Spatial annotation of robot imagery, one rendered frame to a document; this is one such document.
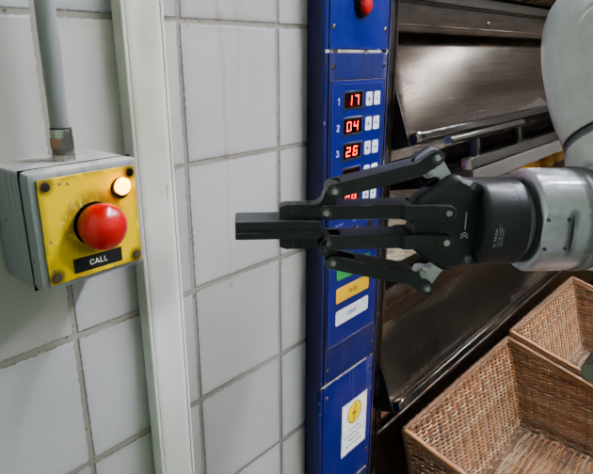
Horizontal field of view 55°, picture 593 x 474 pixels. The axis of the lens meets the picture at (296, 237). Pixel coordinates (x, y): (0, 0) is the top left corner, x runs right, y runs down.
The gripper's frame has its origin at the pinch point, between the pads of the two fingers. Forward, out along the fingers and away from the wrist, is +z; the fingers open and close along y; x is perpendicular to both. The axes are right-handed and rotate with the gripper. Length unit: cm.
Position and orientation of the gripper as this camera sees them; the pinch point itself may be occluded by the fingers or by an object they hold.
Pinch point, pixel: (278, 225)
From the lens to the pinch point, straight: 47.3
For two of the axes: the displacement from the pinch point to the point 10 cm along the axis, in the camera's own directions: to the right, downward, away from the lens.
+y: 0.0, 9.5, 3.1
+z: -10.0, 0.2, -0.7
